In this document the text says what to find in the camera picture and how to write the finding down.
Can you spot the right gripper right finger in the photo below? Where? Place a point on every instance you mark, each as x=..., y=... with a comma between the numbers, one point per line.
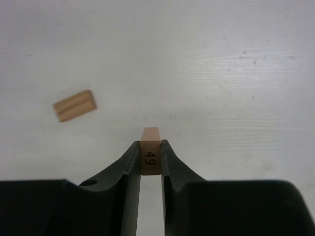
x=175, y=177

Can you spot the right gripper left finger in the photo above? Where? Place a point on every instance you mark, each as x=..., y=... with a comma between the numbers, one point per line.
x=113, y=197

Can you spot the wooden block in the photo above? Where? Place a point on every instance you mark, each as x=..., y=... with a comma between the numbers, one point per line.
x=75, y=106
x=150, y=156

